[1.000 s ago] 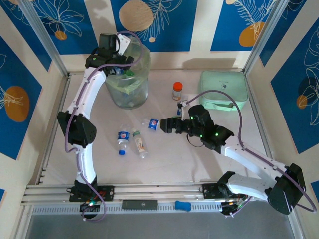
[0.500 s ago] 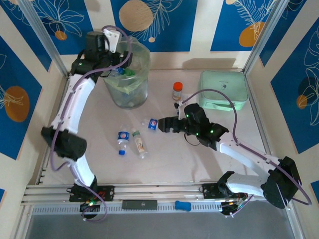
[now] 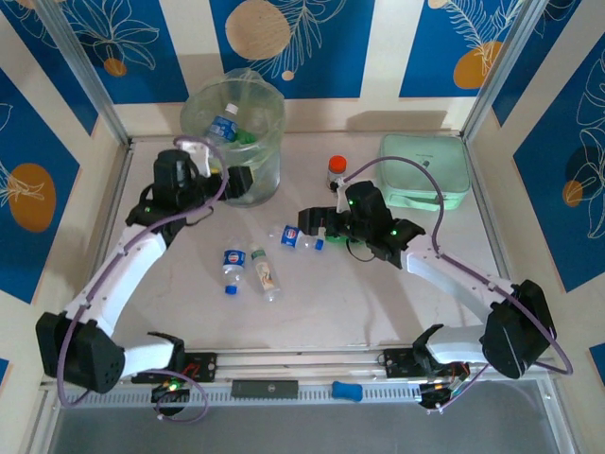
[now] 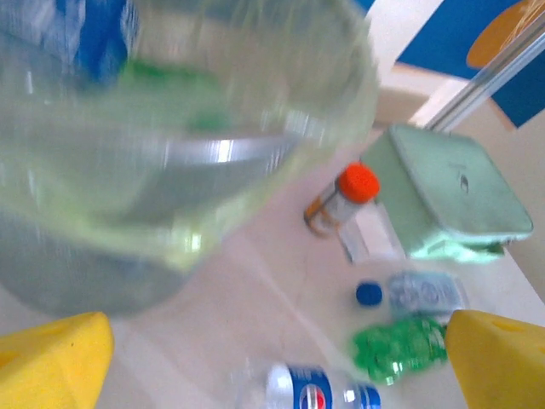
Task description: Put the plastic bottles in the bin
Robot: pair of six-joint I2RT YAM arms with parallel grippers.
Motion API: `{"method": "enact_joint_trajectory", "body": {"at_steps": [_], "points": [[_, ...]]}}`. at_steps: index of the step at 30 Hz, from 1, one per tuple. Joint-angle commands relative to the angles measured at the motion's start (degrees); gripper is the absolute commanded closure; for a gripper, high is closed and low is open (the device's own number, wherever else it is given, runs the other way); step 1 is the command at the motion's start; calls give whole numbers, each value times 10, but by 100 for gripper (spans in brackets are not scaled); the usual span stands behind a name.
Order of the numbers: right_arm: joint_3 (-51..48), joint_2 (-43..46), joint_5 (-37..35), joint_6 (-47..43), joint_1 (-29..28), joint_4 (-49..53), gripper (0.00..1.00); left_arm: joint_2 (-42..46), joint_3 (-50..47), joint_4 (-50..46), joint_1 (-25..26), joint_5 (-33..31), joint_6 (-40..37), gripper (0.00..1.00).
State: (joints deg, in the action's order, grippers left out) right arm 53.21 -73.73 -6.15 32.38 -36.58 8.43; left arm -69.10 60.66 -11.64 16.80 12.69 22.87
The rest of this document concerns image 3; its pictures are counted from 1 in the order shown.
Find aluminium frame rail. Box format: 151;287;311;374
40;340;562;393
70;139;137;352
465;136;533;342

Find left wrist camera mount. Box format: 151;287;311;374
177;136;215;177

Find orange cap pill jar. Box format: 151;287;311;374
327;155;350;190

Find green plastic bin liner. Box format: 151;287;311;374
179;68;286;180

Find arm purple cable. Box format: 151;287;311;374
56;135;233;425
347;155;573;412

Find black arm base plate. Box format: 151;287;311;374
383;347;469;379
130;352;218;385

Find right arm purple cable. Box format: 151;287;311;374
347;155;573;412

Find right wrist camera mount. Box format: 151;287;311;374
330;177;351;212

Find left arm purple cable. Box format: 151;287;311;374
56;135;233;425

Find blue rubber handle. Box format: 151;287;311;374
331;380;364;402

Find small electronics board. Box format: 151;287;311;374
418;380;455;412
150;381;193;404

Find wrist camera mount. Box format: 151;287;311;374
177;136;215;177
330;177;351;212

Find aluminium frame post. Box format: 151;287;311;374
35;0;132;148
460;0;545;141

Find clear bottle cream label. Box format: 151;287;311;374
248;242;284;304

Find clear plastic waste bin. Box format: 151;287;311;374
179;68;286;209

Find grey slotted cable duct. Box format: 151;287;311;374
59;381;549;410

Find black rectangular bar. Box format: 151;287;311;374
230;379;300;398

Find mint green zip pouch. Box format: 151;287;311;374
375;133;473;212

